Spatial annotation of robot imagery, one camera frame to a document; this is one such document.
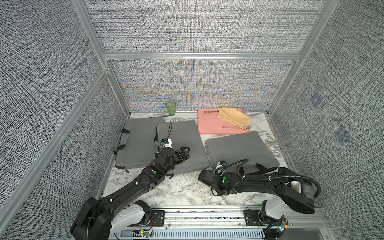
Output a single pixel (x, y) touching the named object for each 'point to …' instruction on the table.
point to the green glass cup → (171, 106)
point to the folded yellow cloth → (234, 116)
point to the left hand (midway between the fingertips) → (188, 149)
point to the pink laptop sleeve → (208, 123)
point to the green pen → (164, 116)
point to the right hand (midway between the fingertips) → (204, 174)
